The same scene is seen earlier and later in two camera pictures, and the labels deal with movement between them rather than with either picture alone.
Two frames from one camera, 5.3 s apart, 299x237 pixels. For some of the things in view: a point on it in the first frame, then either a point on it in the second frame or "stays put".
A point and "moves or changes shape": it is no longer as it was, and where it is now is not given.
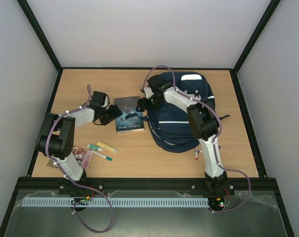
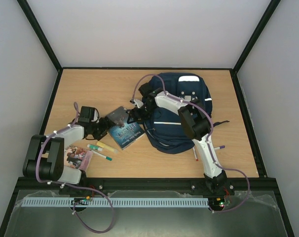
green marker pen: (99, 148) stays put
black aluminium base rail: (51, 183) stays put
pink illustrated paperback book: (83, 156) stays put
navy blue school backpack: (169, 125) stays put
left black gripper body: (108, 115) → (99, 129)
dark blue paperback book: (128, 105) moves or changes shape
